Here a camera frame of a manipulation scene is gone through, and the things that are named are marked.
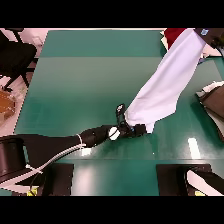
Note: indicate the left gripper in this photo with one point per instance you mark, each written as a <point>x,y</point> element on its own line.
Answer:
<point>136,130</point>

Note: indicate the white shirt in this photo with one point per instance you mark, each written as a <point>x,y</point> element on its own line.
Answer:
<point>166,83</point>

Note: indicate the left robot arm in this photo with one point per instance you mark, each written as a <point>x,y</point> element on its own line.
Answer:
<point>50,146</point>

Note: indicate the red garment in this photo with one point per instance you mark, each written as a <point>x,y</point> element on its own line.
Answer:
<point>174,35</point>

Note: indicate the black office chair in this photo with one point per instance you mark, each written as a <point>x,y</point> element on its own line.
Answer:
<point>16,55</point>

